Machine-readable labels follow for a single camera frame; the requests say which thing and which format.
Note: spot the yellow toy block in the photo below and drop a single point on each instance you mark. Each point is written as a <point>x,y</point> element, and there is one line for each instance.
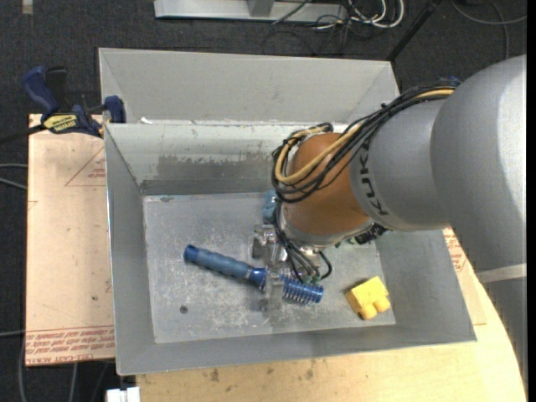
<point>368,297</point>

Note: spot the pale blue small object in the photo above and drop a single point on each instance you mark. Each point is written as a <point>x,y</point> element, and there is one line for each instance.
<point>269,209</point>

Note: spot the grey metal bin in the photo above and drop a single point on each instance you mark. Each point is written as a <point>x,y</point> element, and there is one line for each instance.
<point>201,233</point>

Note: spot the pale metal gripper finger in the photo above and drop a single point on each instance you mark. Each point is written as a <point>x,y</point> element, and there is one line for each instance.
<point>271,300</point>
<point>277,273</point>

